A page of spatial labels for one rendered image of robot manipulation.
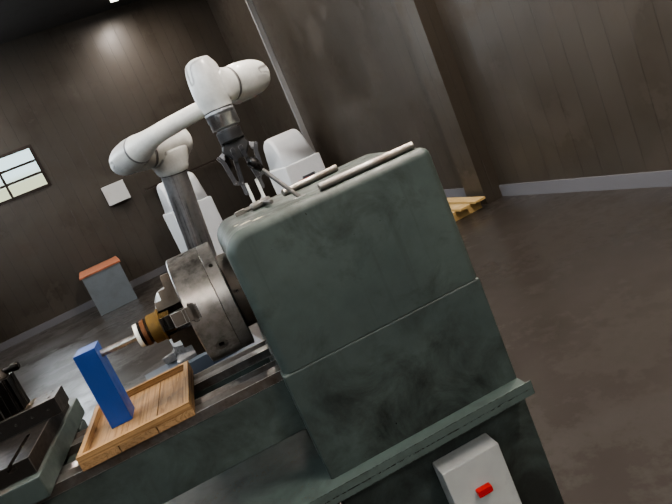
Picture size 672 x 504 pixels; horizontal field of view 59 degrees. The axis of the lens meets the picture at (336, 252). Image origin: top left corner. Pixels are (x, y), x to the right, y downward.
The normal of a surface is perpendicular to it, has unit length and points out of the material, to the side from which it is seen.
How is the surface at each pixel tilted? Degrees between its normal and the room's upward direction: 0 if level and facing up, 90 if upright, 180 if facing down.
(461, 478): 90
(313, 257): 90
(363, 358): 90
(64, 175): 90
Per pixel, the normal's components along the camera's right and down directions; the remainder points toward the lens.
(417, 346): 0.25, 0.12
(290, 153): 0.30, -0.27
